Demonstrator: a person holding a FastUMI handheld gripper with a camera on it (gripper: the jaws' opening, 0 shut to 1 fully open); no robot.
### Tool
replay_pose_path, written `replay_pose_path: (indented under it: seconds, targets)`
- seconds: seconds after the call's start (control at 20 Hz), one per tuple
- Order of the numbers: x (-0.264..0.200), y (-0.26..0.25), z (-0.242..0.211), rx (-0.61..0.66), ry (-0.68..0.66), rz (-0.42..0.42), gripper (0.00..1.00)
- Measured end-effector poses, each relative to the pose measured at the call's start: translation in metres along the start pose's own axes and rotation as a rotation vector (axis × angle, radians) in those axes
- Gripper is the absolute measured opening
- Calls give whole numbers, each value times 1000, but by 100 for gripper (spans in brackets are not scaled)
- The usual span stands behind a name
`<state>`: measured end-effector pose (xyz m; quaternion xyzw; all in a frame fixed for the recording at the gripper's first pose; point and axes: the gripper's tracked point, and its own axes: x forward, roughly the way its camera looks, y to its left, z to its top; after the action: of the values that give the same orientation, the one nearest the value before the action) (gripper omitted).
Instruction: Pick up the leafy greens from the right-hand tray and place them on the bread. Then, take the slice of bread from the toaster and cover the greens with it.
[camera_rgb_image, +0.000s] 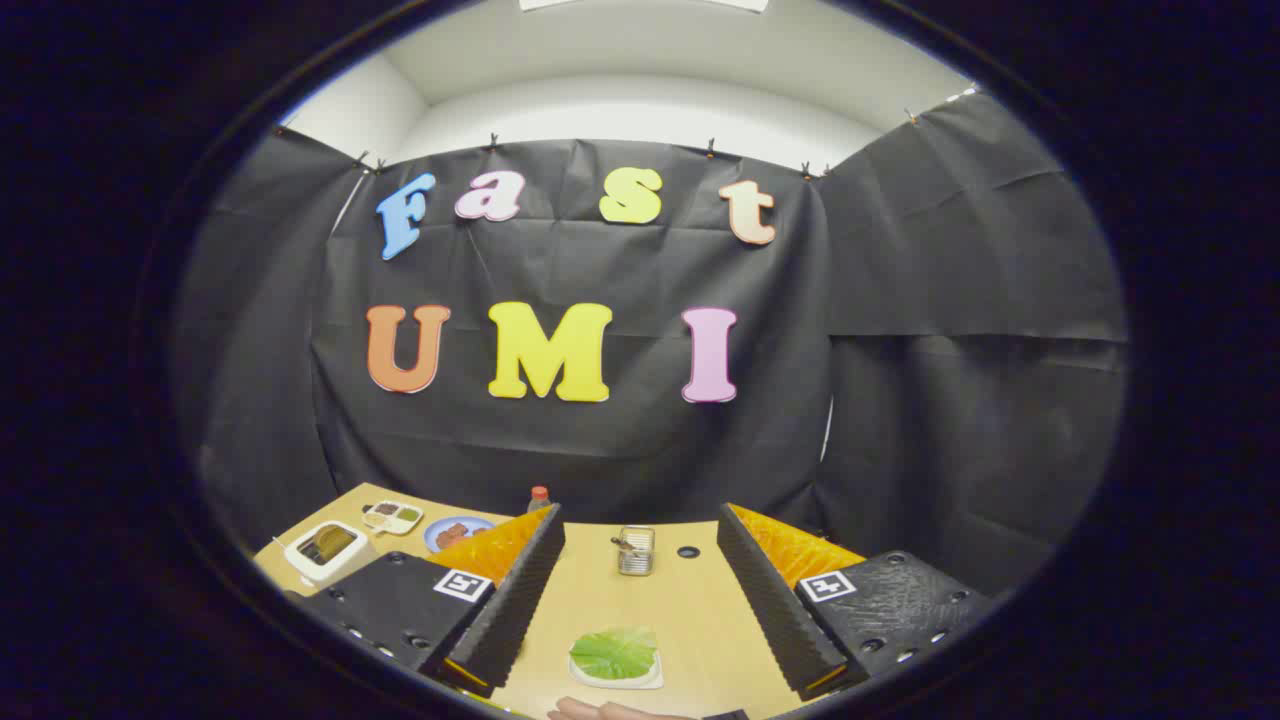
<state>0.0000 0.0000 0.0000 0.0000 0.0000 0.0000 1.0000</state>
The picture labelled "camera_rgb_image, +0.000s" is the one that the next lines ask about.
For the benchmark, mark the blue round plate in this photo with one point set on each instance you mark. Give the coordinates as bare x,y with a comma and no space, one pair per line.
432,543

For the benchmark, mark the clear red-capped water bottle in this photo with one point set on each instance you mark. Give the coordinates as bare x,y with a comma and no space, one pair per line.
539,497

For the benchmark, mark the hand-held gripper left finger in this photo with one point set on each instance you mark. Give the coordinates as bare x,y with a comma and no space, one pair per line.
520,600

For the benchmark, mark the white divided seasoning tray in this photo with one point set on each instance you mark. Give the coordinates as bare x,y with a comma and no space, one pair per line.
392,516

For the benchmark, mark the green lettuce leaf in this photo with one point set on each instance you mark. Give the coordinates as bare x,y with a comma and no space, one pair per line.
612,652

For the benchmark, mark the brown meat patty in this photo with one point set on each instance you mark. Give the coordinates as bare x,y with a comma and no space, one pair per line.
452,535

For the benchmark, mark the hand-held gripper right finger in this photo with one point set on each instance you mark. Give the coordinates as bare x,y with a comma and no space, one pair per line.
775,610

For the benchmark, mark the ceiling light panel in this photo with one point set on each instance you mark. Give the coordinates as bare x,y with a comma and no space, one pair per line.
560,3

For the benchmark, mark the black backdrop cloth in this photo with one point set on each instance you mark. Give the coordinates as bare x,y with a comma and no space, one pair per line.
900,400

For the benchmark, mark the white toaster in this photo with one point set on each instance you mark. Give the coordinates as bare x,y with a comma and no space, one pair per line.
305,568

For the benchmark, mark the brown toasted bread slice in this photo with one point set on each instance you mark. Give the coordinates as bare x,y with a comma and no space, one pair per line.
330,543

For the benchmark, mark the white square plate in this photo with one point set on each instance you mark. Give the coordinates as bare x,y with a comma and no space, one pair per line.
620,684

